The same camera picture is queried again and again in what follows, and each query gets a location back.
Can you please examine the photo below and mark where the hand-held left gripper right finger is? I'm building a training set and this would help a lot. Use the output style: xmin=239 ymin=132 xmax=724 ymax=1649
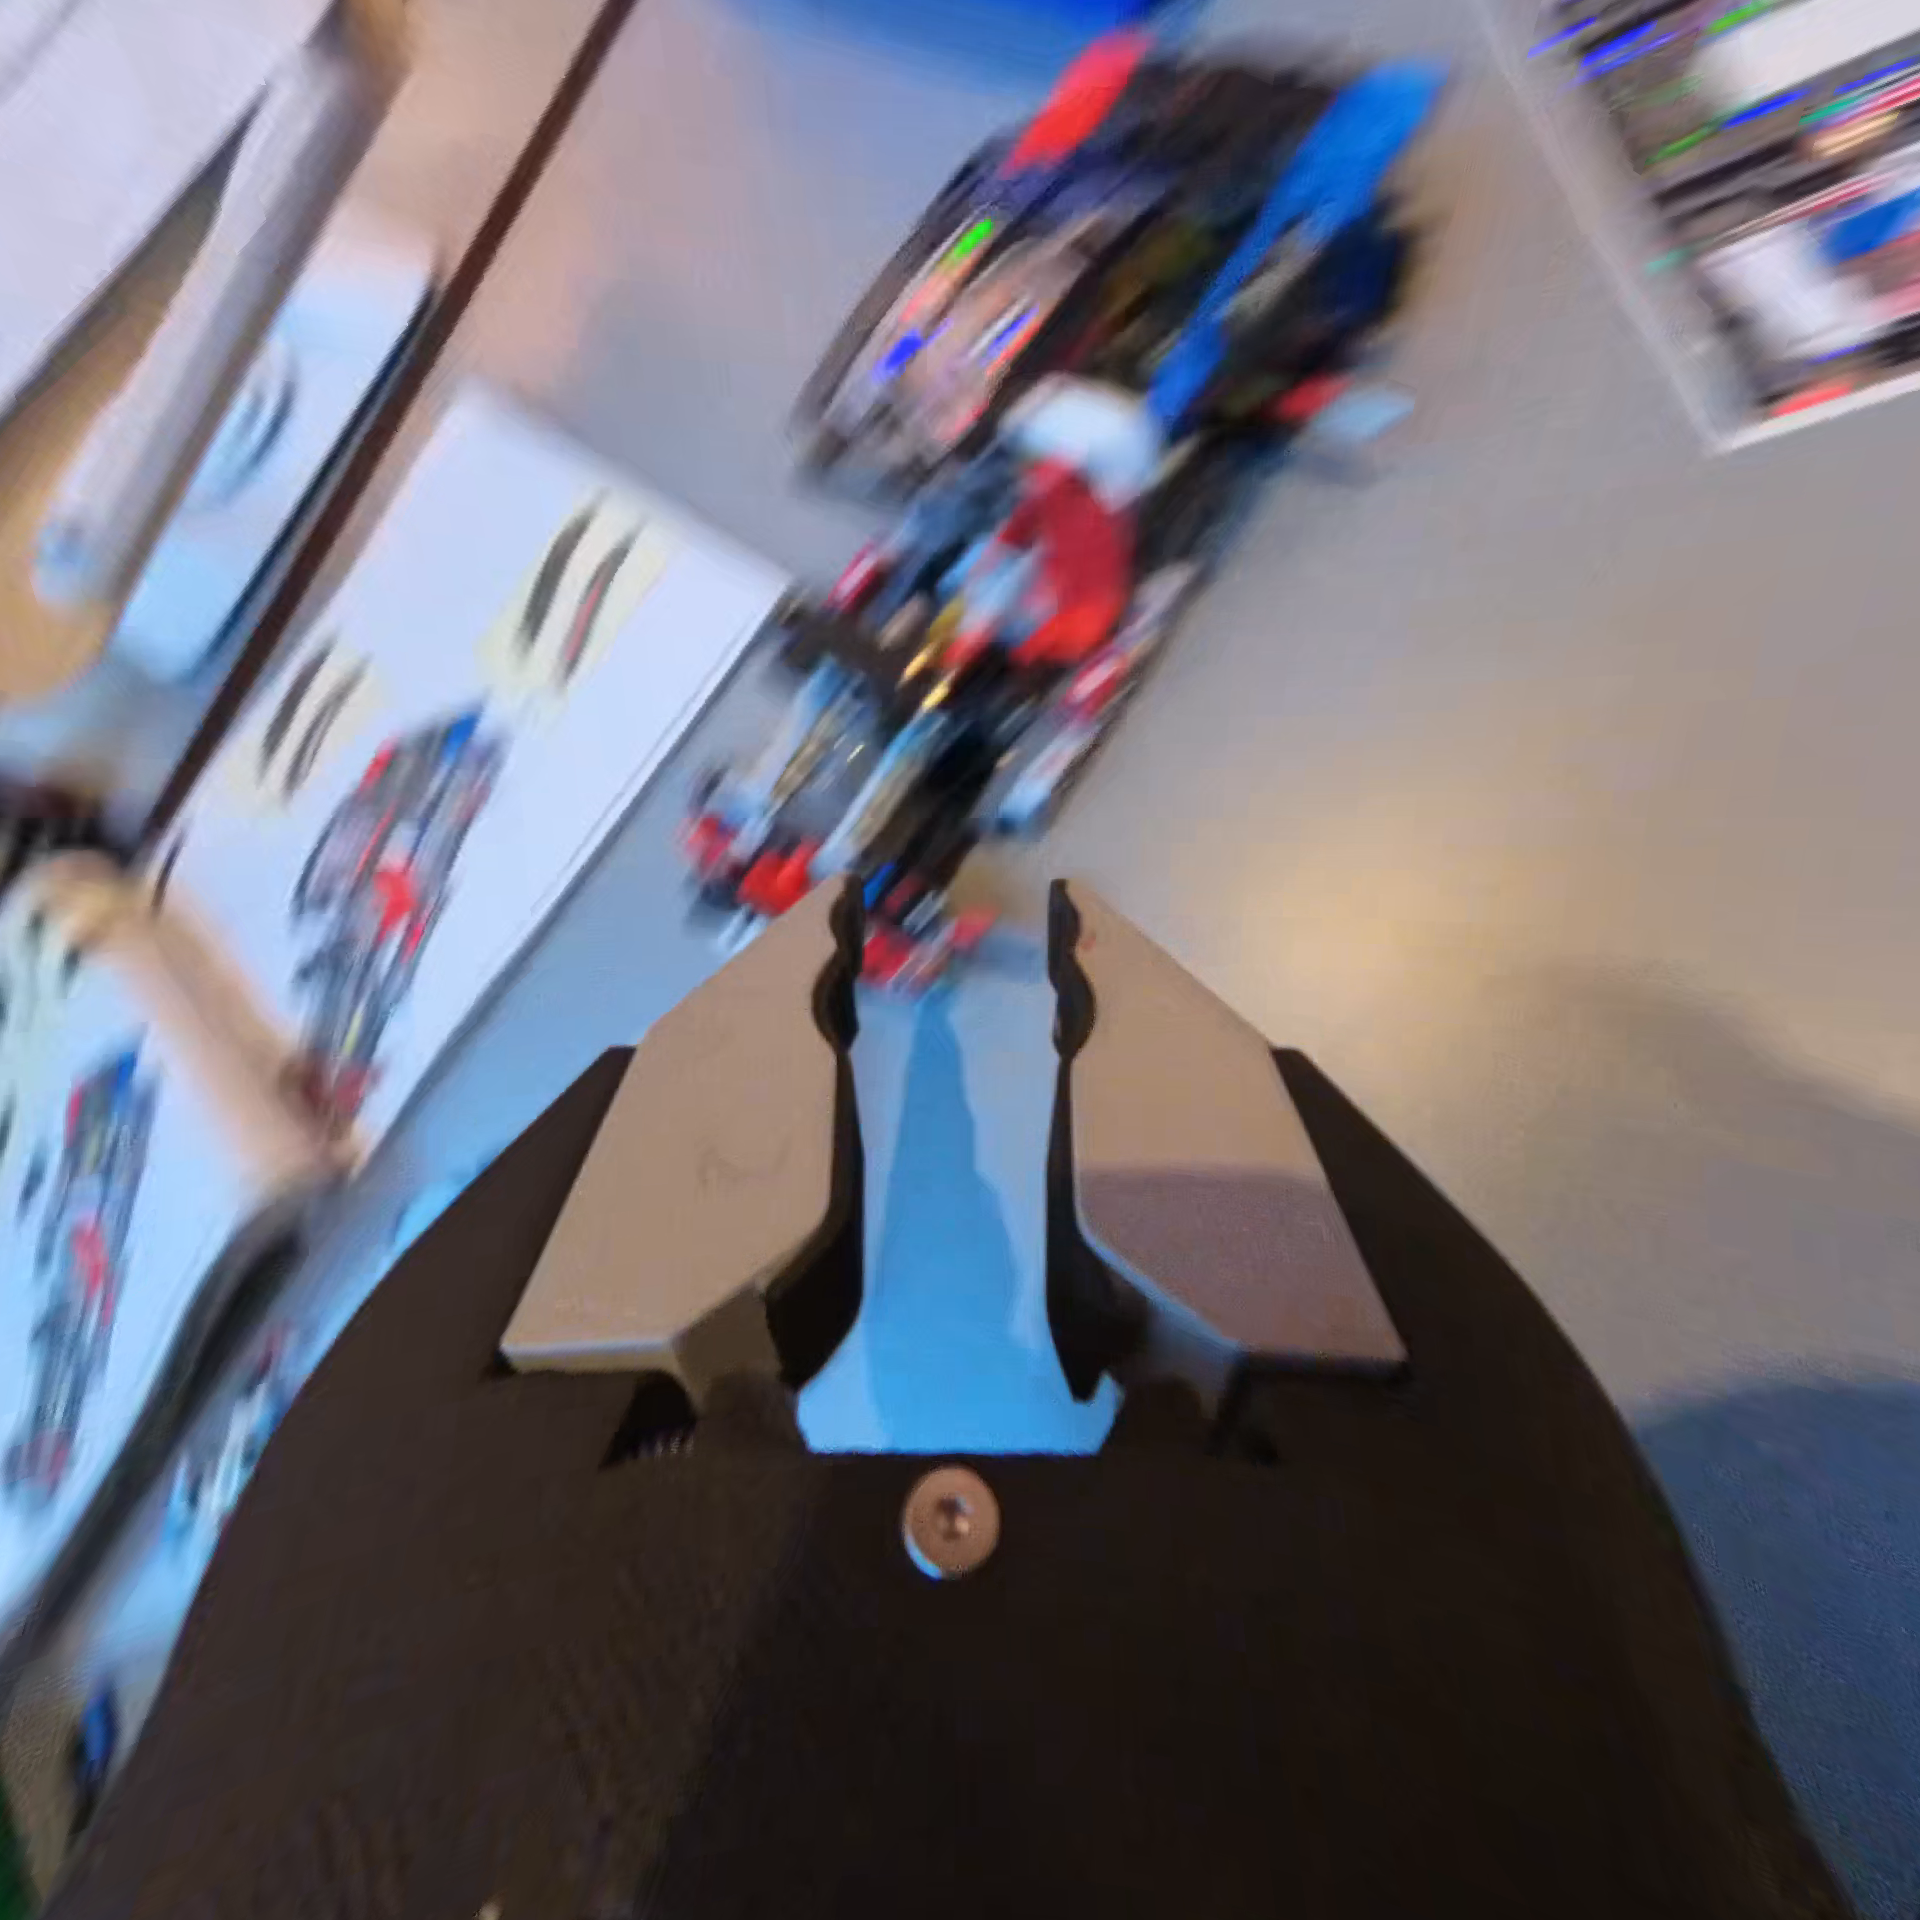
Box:
xmin=1044 ymin=877 xmax=1412 ymax=1400

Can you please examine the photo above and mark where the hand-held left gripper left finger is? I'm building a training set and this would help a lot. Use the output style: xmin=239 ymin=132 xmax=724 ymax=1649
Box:
xmin=498 ymin=877 xmax=868 ymax=1389

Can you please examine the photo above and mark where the toy brick car model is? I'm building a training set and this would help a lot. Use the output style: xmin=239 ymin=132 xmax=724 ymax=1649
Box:
xmin=682 ymin=29 xmax=1450 ymax=991

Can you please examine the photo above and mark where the open instruction booklet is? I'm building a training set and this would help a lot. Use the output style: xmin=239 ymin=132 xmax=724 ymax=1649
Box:
xmin=0 ymin=381 xmax=789 ymax=1622

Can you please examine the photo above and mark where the holographic sticker sheet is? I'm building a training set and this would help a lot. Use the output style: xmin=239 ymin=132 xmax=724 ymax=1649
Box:
xmin=1476 ymin=0 xmax=1920 ymax=453

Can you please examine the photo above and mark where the printed instruction paper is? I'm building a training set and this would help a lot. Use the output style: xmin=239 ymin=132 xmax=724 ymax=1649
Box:
xmin=0 ymin=0 xmax=331 ymax=406

